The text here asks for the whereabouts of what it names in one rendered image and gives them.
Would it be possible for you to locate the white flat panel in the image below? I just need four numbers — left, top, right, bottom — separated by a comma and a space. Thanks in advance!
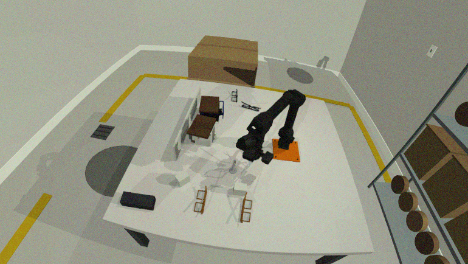
173, 87, 201, 161

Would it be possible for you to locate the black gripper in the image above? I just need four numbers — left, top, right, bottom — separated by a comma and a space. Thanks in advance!
236, 142, 274, 165

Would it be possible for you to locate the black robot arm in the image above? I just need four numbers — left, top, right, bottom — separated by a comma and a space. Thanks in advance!
238, 89, 306, 161

